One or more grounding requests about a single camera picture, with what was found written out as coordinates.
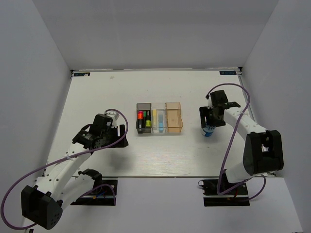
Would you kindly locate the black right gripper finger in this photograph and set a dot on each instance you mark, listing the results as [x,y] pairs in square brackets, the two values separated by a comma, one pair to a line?
[204,116]
[218,122]

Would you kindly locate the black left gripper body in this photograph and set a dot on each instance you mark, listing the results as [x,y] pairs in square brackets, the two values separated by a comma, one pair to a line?
[111,131]

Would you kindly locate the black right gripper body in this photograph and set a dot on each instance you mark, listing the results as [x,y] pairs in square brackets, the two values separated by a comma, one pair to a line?
[212,116]

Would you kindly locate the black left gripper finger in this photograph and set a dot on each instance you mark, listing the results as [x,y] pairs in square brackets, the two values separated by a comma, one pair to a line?
[123,133]
[112,141]

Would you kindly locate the blue white tape roll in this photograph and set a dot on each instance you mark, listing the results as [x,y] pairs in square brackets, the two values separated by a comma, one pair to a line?
[207,131]

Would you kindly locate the orange cap black highlighter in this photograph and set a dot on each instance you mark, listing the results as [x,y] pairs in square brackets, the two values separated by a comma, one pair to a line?
[140,121]

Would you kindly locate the yellow cap black highlighter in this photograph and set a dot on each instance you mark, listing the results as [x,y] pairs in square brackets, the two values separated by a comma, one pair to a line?
[148,119]

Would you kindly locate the green cap black highlighter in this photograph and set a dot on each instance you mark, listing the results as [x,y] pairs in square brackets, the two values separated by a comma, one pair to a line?
[144,118]

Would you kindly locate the yellow translucent glue stick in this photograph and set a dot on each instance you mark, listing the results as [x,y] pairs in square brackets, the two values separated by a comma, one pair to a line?
[154,118]

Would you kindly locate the blue translucent glue stick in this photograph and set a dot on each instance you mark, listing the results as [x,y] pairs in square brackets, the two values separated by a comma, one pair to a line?
[161,122]

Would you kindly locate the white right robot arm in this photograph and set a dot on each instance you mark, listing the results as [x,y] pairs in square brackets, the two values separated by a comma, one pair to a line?
[263,151]

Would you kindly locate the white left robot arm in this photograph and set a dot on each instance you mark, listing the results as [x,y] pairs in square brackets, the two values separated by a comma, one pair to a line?
[45,202]

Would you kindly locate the orange translucent plastic container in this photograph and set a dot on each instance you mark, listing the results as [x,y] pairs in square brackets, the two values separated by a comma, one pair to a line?
[174,119]

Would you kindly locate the dark grey plastic container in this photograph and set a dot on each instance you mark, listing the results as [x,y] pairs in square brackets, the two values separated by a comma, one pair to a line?
[143,107]

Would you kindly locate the right blue corner label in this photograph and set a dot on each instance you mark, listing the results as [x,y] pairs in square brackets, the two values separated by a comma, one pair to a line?
[227,72]

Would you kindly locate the blue corner label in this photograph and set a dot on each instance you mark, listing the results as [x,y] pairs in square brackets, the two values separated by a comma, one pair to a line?
[227,72]
[81,74]

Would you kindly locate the clear plastic container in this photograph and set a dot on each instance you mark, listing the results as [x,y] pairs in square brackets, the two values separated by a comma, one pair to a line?
[160,107]

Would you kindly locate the left blue corner label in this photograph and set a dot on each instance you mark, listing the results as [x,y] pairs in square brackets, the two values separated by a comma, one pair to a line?
[81,74]

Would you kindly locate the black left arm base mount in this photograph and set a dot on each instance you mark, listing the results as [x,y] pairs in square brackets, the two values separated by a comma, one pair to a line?
[103,196]

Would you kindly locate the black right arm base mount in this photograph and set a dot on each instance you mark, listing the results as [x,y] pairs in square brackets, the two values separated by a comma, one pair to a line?
[236,197]

